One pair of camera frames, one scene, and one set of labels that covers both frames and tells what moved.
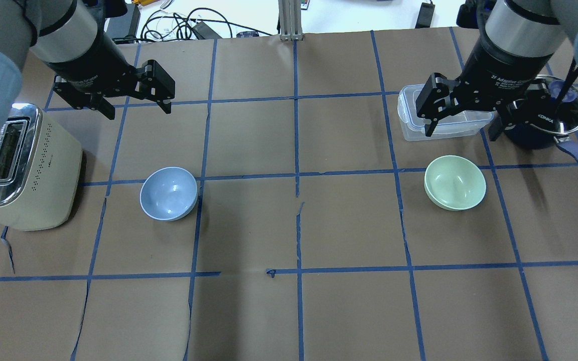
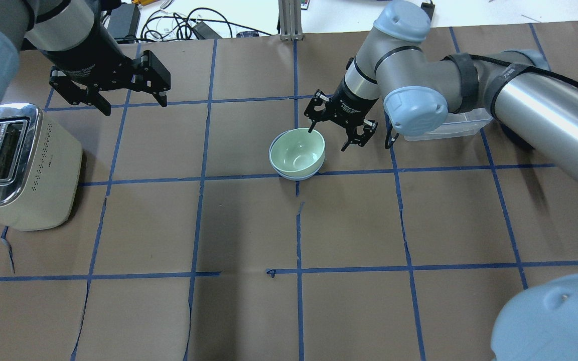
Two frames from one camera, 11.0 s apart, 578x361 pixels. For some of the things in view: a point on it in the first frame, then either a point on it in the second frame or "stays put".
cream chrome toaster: (25, 177) stays put
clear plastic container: (412, 128) stays put
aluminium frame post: (290, 16) stays put
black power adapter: (425, 15) stays put
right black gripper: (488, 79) to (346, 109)
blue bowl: (168, 193) to (281, 174)
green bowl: (454, 183) to (297, 152)
